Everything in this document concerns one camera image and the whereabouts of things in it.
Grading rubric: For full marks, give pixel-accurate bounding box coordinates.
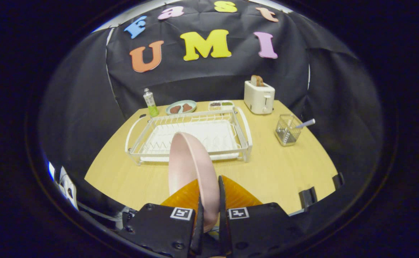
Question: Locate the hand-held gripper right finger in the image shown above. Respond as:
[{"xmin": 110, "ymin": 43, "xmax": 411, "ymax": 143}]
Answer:
[{"xmin": 217, "ymin": 175, "xmax": 304, "ymax": 257}]

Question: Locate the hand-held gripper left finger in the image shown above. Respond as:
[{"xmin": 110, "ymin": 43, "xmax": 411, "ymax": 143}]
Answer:
[{"xmin": 121, "ymin": 178, "xmax": 205, "ymax": 257}]

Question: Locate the pink plate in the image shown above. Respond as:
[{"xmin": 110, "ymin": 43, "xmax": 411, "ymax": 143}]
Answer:
[{"xmin": 168, "ymin": 132, "xmax": 220, "ymax": 233}]

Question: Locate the white dish rack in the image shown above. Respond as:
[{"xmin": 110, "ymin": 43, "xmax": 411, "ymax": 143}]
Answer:
[{"xmin": 125, "ymin": 106, "xmax": 253, "ymax": 166}]

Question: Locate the clear wire basket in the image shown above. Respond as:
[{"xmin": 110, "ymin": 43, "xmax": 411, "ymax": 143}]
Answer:
[{"xmin": 275, "ymin": 114, "xmax": 303, "ymax": 147}]

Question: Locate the striped handle spoon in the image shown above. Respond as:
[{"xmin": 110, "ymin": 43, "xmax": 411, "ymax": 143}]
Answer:
[{"xmin": 288, "ymin": 119, "xmax": 316, "ymax": 134}]

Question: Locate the grey-green plate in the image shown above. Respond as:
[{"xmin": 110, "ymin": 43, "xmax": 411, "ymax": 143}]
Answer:
[{"xmin": 165, "ymin": 100, "xmax": 197, "ymax": 115}]

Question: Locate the black table clamp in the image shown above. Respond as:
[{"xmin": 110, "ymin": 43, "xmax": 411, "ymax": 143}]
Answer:
[
  {"xmin": 299, "ymin": 186, "xmax": 318, "ymax": 209},
  {"xmin": 332, "ymin": 172, "xmax": 345, "ymax": 189}
]

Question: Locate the white compartment tray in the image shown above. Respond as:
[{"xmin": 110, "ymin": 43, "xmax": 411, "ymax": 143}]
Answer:
[{"xmin": 208, "ymin": 100, "xmax": 235, "ymax": 111}]

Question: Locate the cream toaster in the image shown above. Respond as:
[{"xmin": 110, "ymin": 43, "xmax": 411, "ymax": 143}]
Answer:
[{"xmin": 244, "ymin": 80, "xmax": 275, "ymax": 115}]

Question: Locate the white power strip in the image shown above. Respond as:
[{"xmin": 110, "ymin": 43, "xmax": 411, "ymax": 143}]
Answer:
[{"xmin": 48, "ymin": 161, "xmax": 78, "ymax": 211}]

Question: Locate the green liquid bottle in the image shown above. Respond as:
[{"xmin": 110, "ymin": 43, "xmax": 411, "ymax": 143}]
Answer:
[{"xmin": 143, "ymin": 88, "xmax": 159, "ymax": 118}]

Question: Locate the black backdrop cloth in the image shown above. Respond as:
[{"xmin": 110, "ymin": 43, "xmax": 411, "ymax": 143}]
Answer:
[{"xmin": 38, "ymin": 0, "xmax": 384, "ymax": 230}]

